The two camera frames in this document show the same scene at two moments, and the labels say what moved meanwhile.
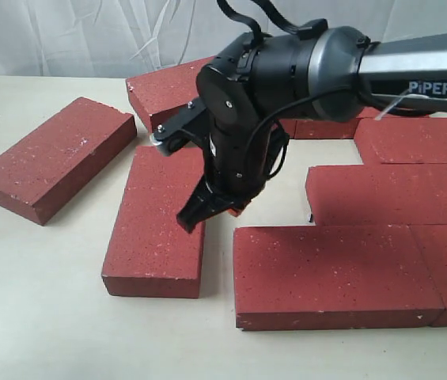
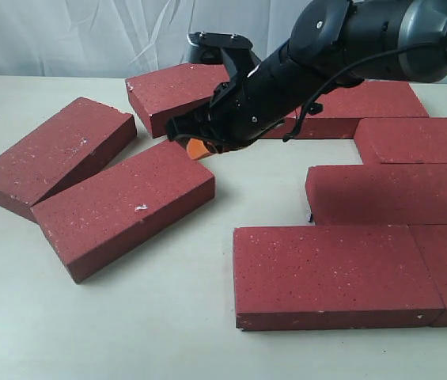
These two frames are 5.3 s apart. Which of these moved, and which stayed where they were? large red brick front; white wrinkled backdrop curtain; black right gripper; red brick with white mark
Moved: black right gripper; red brick with white mark
Stayed: large red brick front; white wrinkled backdrop curtain
